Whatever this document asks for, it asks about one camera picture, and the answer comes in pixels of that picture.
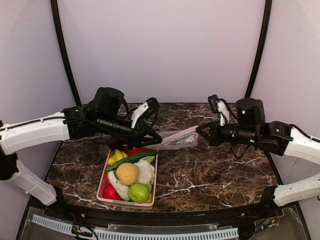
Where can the white toy cauliflower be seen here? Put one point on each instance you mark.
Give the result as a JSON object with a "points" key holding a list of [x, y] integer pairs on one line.
{"points": [[146, 173]]}

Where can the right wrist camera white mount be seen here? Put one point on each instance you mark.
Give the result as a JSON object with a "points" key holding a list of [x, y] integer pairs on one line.
{"points": [[220, 107]]}

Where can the green toy cucumber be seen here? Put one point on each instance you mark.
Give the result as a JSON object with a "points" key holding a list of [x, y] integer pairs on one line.
{"points": [[131, 159]]}

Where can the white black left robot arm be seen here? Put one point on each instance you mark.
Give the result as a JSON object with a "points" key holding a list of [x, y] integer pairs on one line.
{"points": [[108, 113]]}

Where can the white slotted cable duct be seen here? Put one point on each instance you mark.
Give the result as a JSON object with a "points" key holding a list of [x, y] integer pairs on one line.
{"points": [[131, 232]]}

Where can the pink plastic basket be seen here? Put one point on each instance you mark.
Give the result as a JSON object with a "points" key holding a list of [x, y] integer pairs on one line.
{"points": [[104, 182]]}

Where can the dark red toy fruit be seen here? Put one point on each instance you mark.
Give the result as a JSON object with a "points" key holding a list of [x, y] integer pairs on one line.
{"points": [[116, 144]]}

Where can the black left frame post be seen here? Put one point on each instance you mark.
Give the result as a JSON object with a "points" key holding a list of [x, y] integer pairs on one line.
{"points": [[63, 51]]}

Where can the black right frame post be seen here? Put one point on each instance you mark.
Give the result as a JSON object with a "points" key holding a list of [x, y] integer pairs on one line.
{"points": [[260, 47]]}

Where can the black frame post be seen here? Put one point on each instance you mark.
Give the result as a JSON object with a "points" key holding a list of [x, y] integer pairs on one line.
{"points": [[260, 47], [63, 51]]}

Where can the green toy leaf vegetable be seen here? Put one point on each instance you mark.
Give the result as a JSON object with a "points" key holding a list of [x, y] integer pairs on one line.
{"points": [[148, 159]]}

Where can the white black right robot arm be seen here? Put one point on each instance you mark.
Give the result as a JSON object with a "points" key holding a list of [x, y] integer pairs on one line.
{"points": [[248, 127]]}

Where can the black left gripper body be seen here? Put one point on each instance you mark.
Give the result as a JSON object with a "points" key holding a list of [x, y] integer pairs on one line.
{"points": [[135, 135]]}

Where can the black front table rail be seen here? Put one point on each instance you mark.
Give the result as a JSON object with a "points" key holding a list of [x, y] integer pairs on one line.
{"points": [[247, 218]]}

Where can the yellow toy pepper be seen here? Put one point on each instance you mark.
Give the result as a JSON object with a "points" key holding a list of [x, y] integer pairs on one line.
{"points": [[117, 156]]}

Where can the yellow toy cauliflower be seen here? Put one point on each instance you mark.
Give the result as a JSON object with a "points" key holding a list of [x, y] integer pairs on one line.
{"points": [[127, 173]]}

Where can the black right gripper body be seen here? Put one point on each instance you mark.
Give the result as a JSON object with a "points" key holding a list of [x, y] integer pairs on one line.
{"points": [[214, 134]]}

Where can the clear dotted zip top bag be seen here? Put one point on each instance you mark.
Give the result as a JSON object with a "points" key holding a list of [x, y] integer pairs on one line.
{"points": [[178, 139]]}

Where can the red toy tomato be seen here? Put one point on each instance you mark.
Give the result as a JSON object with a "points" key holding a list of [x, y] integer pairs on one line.
{"points": [[109, 192]]}

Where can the red toy apple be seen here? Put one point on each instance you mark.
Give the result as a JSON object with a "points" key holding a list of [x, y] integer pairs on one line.
{"points": [[135, 150]]}

